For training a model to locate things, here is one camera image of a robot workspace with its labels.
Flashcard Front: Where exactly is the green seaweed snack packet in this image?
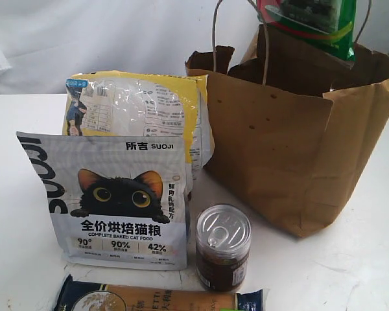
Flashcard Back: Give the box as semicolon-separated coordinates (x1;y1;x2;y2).
257;0;357;62

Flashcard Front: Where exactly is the yellow white food bag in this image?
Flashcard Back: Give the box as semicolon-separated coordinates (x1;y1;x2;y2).
62;71;215;192

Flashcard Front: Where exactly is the grey cat food pouch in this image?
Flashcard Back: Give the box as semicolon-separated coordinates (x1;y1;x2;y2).
17;132;191;271

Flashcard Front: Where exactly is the dark can silver lid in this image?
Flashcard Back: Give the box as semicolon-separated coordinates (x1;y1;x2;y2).
196;204;252;292

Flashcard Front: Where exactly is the dark blue spaghetti packet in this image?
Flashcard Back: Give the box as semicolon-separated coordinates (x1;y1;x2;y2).
54;275;265;311

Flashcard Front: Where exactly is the brown paper bag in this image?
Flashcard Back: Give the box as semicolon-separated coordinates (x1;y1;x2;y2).
185;26;389;238

